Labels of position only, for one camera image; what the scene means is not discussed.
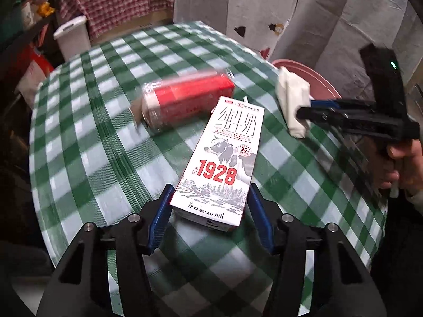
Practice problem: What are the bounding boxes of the person's right forearm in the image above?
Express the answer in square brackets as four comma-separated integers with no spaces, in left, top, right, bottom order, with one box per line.
[405,188,423,215]

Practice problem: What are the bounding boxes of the red box with clear wrap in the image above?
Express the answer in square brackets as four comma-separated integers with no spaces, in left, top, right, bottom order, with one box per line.
[130,71,236,133]

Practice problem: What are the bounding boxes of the white and red milk carton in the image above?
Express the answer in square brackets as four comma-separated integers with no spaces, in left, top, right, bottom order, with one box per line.
[170,96,265,232]

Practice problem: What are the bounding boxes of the white lidded bin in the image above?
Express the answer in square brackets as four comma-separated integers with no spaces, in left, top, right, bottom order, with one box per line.
[53,15,92,62]

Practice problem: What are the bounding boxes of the person's right hand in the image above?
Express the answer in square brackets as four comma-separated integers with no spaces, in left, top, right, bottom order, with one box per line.
[377,137,423,199]

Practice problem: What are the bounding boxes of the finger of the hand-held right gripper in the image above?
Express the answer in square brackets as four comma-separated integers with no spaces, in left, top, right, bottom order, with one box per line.
[309,97,375,111]
[296,106,374,133]

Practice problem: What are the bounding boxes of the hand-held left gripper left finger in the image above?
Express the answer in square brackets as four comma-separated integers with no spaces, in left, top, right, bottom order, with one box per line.
[36,183,176,317]

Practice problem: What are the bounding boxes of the red plaid shirt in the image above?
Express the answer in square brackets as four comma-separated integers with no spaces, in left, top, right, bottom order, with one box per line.
[49,0,177,38]

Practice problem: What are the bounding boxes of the green checked tablecloth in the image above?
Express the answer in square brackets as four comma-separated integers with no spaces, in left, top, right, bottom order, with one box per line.
[28,20,389,317]

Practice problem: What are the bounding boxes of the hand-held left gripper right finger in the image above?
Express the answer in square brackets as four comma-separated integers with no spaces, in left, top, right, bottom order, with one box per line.
[248,183,387,317]

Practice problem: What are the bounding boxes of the white sack with red print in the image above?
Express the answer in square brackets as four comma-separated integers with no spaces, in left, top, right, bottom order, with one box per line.
[15,61,47,109]

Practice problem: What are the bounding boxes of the cardboard box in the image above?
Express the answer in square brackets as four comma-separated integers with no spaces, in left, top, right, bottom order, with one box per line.
[91,8,174,43]

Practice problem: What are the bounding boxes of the jar with label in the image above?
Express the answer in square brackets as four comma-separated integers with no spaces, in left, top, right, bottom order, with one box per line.
[20,0,35,27]

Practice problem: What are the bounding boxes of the printed wall sheet with deer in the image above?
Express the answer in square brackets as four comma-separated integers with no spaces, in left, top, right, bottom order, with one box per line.
[173,0,423,83]

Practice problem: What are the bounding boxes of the pink plastic basin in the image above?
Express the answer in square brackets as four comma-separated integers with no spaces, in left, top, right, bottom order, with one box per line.
[271,59,342,101]

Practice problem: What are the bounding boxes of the black storage shelf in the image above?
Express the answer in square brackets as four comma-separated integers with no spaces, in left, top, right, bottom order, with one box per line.
[0,0,67,83]

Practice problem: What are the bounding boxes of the orange bag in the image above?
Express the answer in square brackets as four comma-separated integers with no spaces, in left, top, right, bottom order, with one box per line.
[20,44,55,76]

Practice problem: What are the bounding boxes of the person's dark clothing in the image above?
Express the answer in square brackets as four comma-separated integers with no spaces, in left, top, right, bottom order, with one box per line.
[370,192,423,317]

